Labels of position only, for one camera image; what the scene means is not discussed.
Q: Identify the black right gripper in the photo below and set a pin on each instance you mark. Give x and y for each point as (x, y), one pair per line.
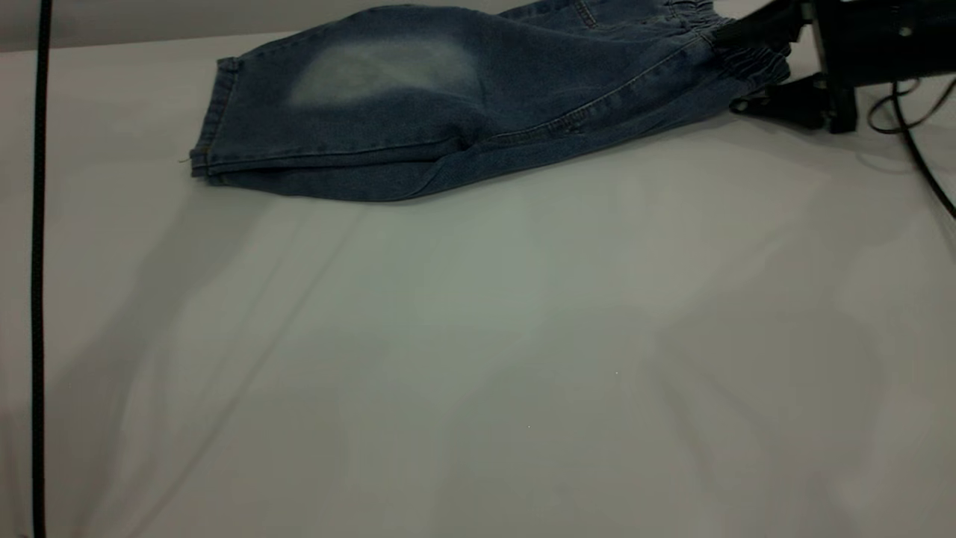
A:
(881, 41)

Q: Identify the blue denim shorts basketball print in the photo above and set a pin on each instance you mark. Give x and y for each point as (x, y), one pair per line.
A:
(463, 112)

